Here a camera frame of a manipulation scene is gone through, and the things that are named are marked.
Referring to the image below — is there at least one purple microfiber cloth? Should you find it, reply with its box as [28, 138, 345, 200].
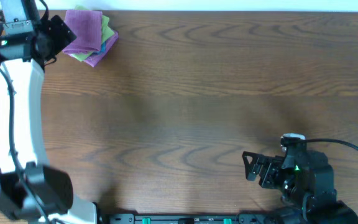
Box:
[63, 9, 102, 54]

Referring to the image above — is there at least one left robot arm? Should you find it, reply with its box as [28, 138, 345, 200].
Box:
[0, 15, 99, 223]

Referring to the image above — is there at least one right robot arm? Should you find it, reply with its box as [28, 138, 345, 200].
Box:
[242, 150, 358, 224]

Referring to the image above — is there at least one folded purple cloth bottom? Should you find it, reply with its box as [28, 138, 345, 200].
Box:
[83, 30, 119, 67]

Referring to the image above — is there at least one folded blue cloth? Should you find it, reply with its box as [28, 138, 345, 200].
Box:
[95, 42, 106, 54]

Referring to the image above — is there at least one folded green cloth lower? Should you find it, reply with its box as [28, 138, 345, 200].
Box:
[70, 27, 115, 62]

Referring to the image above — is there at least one folded green cloth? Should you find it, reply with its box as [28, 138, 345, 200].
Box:
[73, 6, 109, 51]
[70, 27, 115, 62]

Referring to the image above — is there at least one folded green cloth top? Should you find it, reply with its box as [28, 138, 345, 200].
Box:
[73, 6, 109, 51]

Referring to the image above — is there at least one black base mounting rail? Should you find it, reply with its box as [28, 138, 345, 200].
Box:
[99, 213, 279, 224]

